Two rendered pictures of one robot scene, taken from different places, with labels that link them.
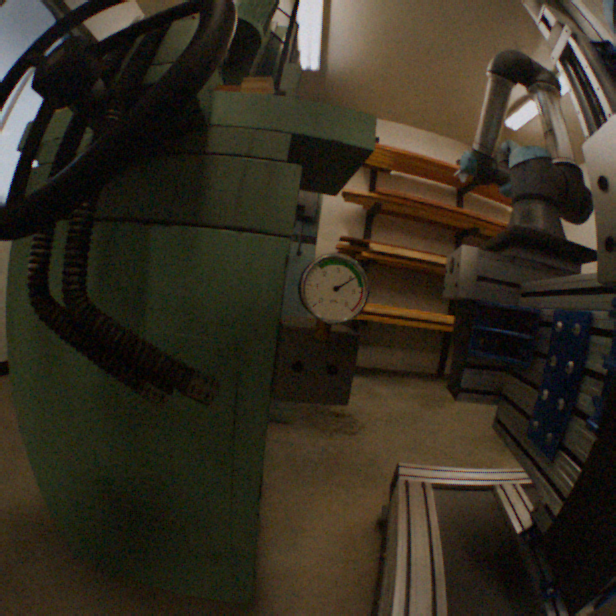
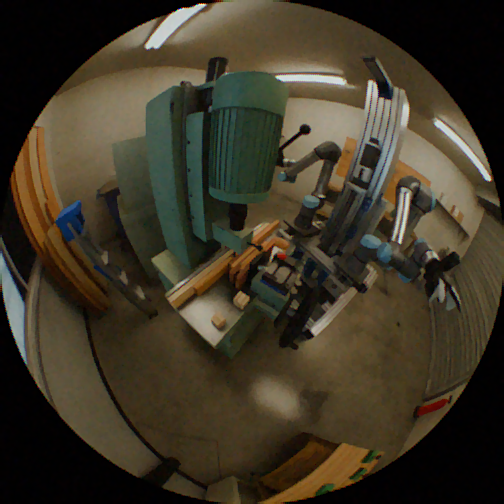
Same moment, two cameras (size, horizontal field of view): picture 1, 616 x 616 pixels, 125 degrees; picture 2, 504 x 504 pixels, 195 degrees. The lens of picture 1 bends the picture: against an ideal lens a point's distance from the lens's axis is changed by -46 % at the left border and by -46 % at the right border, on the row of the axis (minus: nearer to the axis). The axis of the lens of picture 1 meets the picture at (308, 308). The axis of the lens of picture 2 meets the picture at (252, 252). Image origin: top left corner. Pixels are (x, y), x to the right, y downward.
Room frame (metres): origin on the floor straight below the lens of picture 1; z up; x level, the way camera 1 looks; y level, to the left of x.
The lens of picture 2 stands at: (0.15, 0.56, 1.35)
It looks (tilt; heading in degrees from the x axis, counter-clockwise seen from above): 42 degrees down; 307
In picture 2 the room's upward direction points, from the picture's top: 10 degrees clockwise
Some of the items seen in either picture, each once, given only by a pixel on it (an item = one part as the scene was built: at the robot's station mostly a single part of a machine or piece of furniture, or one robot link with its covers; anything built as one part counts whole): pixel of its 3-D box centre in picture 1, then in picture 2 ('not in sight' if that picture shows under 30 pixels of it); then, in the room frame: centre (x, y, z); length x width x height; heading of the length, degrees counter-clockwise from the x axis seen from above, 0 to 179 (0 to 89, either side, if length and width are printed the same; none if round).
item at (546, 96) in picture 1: (554, 129); (324, 178); (0.47, -0.59, 1.19); 0.15 x 0.12 x 0.55; 90
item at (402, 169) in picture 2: not in sight; (384, 175); (-0.07, -2.99, 1.50); 2.00 x 0.04 x 0.90; 1
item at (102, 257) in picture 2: not in sight; (112, 275); (1.13, 0.87, 0.58); 0.27 x 0.25 x 1.16; 91
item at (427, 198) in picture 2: not in sight; (404, 229); (-0.15, -0.35, 1.19); 0.15 x 0.12 x 0.55; 11
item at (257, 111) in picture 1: (162, 127); (255, 279); (0.34, 0.25, 0.87); 0.61 x 0.30 x 0.06; 99
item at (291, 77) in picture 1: (284, 88); not in sight; (0.68, 0.15, 1.23); 0.09 x 0.08 x 0.15; 9
